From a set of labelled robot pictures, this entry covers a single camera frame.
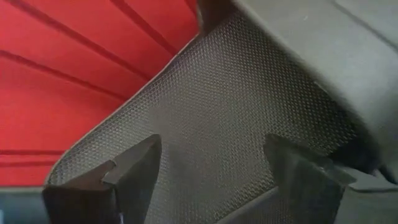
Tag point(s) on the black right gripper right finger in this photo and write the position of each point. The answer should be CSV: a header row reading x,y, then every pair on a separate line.
x,y
308,193

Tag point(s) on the red plastic bin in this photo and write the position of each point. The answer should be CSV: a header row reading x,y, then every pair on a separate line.
x,y
62,93

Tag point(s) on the large black slide sandal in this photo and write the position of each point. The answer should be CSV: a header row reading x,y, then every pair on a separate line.
x,y
217,93

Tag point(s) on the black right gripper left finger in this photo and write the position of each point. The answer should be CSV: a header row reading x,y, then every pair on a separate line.
x,y
133,186

